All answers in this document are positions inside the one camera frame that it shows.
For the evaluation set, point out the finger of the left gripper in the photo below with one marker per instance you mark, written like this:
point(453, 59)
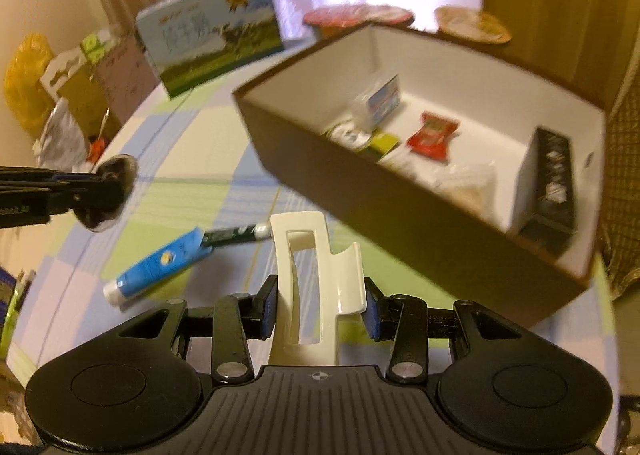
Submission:
point(71, 195)
point(32, 174)

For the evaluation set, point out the green milk carton box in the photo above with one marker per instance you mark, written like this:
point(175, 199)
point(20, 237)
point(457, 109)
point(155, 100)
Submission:
point(192, 41)

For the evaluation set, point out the brown cardboard boxes pile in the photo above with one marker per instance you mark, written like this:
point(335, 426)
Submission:
point(103, 88)

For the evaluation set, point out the orange lid noodle bowl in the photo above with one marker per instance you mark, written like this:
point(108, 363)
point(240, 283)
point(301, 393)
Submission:
point(472, 25)

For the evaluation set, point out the quilted chair cushion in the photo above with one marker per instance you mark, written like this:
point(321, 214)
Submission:
point(620, 213)

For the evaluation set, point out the brown cardboard storage box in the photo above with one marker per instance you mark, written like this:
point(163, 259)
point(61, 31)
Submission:
point(449, 221)

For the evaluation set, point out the checkered tablecloth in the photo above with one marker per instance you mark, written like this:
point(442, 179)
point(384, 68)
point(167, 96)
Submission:
point(137, 379)

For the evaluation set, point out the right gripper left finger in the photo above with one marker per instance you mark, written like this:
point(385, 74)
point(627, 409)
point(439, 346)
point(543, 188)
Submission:
point(238, 318)

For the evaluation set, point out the black product box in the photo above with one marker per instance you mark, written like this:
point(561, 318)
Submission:
point(544, 204)

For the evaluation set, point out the white hair claw clip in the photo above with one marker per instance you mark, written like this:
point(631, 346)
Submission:
point(316, 288)

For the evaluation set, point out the silver plastic bag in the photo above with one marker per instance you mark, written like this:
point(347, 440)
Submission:
point(62, 145)

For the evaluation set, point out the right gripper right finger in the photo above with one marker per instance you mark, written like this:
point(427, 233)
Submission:
point(402, 320)

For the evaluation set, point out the cotton swab bag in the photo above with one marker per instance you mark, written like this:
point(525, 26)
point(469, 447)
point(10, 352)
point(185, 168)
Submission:
point(471, 187)

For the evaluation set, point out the red lid noodle bowl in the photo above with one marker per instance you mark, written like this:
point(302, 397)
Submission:
point(328, 21)

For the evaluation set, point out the dark hair scrunchie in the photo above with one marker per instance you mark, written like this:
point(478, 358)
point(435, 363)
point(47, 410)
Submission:
point(118, 174)

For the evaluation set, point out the blue tissue packet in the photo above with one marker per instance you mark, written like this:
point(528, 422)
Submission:
point(372, 106)

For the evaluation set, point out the blue hand cream tube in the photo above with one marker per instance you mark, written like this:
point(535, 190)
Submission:
point(167, 261)

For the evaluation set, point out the dark green small tube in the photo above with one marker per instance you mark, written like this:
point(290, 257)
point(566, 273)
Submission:
point(236, 235)

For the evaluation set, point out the red snack packet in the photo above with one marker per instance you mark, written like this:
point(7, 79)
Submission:
point(432, 139)

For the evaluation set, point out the yellow plastic bag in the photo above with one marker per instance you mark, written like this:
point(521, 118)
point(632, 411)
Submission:
point(25, 95)

